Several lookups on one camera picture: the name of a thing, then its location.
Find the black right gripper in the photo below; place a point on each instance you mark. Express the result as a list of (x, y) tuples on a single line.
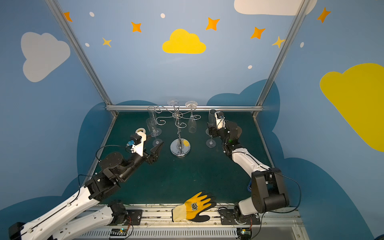
[(218, 130)]

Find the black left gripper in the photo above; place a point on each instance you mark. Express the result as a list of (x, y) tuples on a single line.
[(149, 154)]

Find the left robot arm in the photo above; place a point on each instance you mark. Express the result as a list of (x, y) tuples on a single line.
[(63, 223)]

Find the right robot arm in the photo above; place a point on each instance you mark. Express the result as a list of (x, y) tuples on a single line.
[(268, 190)]

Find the chrome wine glass rack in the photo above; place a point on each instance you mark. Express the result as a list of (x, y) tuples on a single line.
[(180, 147)]

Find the white tape roll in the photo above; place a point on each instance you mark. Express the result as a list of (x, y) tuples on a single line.
[(141, 130)]

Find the brown oval pad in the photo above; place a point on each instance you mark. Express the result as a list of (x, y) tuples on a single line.
[(238, 131)]

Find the yellow black work glove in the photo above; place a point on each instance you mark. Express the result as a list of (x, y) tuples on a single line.
[(192, 209)]

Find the left controller board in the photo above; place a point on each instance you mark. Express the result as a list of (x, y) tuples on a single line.
[(118, 234)]

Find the controller board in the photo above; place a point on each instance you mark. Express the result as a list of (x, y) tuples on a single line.
[(118, 234), (244, 234)]

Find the right controller board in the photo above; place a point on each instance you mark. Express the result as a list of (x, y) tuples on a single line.
[(244, 234)]

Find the horizontal aluminium frame bar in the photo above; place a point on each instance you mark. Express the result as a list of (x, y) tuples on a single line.
[(136, 108)]

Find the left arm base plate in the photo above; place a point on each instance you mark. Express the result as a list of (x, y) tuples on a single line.
[(133, 217)]

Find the aluminium rail base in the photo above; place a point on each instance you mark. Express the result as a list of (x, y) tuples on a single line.
[(156, 224)]

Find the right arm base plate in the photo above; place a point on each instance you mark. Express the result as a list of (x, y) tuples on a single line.
[(234, 217)]

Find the right aluminium frame post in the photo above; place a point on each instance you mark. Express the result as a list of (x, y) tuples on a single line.
[(292, 32)]

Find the aluminium frame post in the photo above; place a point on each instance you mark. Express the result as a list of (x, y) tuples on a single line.
[(292, 32), (58, 13)]

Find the left aluminium frame post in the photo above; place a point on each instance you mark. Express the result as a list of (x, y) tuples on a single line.
[(58, 13)]

